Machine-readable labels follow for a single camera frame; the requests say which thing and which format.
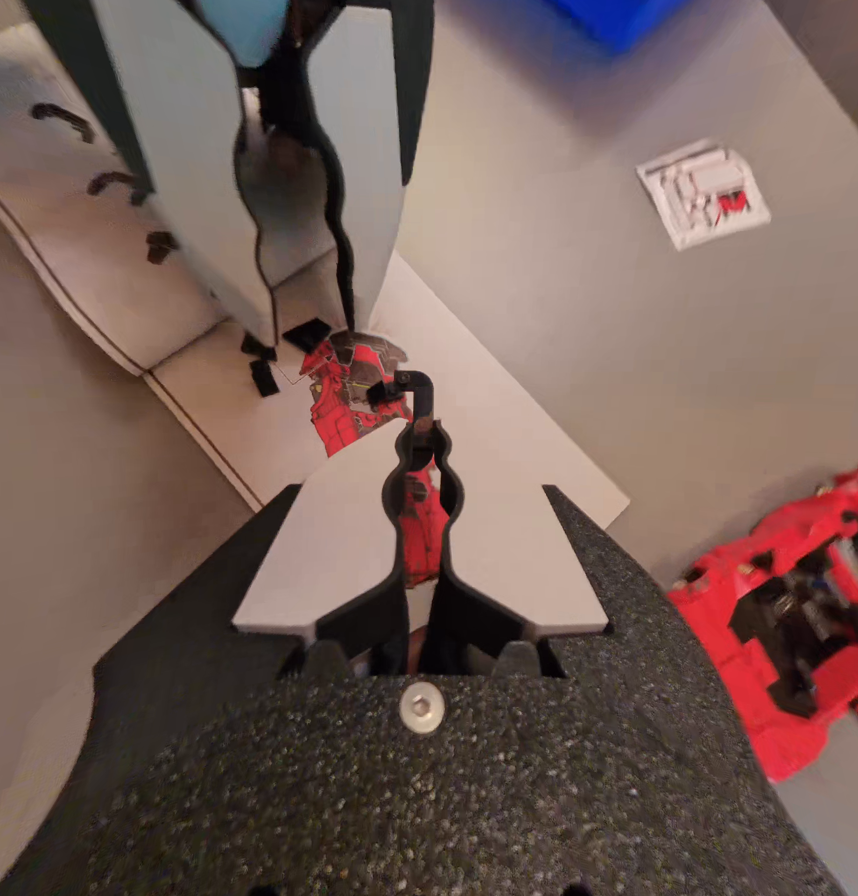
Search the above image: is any black lego arch piece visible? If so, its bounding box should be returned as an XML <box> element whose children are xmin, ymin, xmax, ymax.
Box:
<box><xmin>393</xmin><ymin>370</ymin><xmax>438</xmax><ymax>438</ymax></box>

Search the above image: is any lego sticker sheet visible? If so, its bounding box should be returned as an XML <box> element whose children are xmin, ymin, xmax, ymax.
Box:
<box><xmin>635</xmin><ymin>138</ymin><xmax>773</xmax><ymax>253</ymax></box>

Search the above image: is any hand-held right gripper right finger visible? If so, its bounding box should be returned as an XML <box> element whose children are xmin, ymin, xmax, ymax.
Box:
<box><xmin>432</xmin><ymin>419</ymin><xmax>610</xmax><ymax>638</ymax></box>

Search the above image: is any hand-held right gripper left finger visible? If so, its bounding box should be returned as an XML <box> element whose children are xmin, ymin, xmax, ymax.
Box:
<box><xmin>230</xmin><ymin>416</ymin><xmax>419</xmax><ymax>639</ymax></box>

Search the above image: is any blue plastic storage bin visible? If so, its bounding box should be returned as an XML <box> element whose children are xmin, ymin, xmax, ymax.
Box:
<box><xmin>541</xmin><ymin>0</ymin><xmax>689</xmax><ymax>53</ymax></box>

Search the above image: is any red lego car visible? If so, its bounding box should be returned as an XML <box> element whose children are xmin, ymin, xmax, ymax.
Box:
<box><xmin>667</xmin><ymin>462</ymin><xmax>858</xmax><ymax>784</ymax></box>

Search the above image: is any lego instruction booklet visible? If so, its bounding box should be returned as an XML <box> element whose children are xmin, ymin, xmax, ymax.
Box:
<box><xmin>0</xmin><ymin>28</ymin><xmax>632</xmax><ymax>533</ymax></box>

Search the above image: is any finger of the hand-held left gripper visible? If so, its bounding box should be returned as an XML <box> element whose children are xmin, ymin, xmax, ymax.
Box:
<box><xmin>91</xmin><ymin>0</ymin><xmax>279</xmax><ymax>349</ymax></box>
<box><xmin>257</xmin><ymin>3</ymin><xmax>408</xmax><ymax>333</ymax></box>

